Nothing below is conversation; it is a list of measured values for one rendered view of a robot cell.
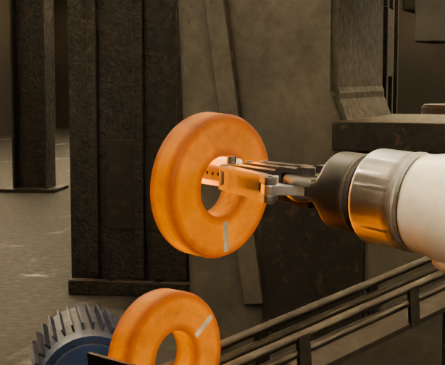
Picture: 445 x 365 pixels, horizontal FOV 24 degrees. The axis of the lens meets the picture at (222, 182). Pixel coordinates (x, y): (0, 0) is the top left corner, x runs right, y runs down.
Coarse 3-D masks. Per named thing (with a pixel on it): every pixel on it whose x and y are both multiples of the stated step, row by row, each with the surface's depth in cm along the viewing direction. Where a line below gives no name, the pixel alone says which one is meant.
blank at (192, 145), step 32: (192, 128) 107; (224, 128) 110; (160, 160) 107; (192, 160) 107; (256, 160) 114; (160, 192) 107; (192, 192) 108; (224, 192) 115; (160, 224) 108; (192, 224) 108; (224, 224) 112; (256, 224) 116
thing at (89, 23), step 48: (96, 0) 488; (144, 0) 485; (96, 48) 489; (144, 48) 487; (96, 96) 490; (144, 96) 489; (96, 144) 492; (144, 144) 490; (96, 192) 494; (144, 192) 493; (96, 240) 496; (144, 240) 494; (96, 288) 496; (144, 288) 492
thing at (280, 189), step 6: (264, 186) 99; (270, 186) 98; (276, 186) 99; (282, 186) 99; (288, 186) 99; (294, 186) 99; (300, 186) 99; (264, 192) 99; (270, 192) 99; (276, 192) 99; (282, 192) 99; (288, 192) 99; (294, 192) 99; (300, 192) 99; (276, 198) 100
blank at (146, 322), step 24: (168, 288) 120; (144, 312) 115; (168, 312) 117; (192, 312) 120; (120, 336) 114; (144, 336) 114; (192, 336) 120; (216, 336) 123; (144, 360) 115; (192, 360) 121; (216, 360) 123
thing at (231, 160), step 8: (232, 160) 108; (248, 168) 106; (256, 168) 105; (264, 168) 105; (280, 168) 103; (288, 168) 102; (296, 168) 102; (304, 168) 101; (312, 168) 101; (280, 176) 103; (280, 200) 103; (288, 200) 103
